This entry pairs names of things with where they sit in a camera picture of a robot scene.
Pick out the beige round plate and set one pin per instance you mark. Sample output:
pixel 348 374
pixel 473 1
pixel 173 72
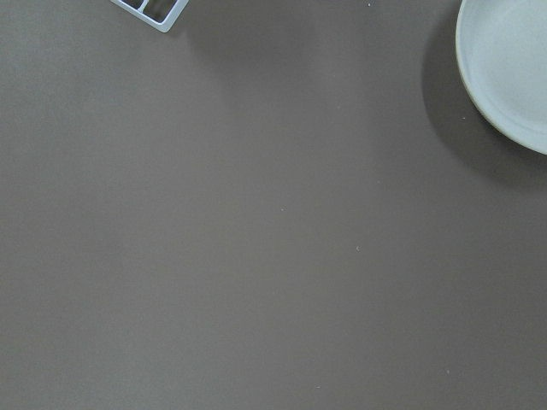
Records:
pixel 501 56

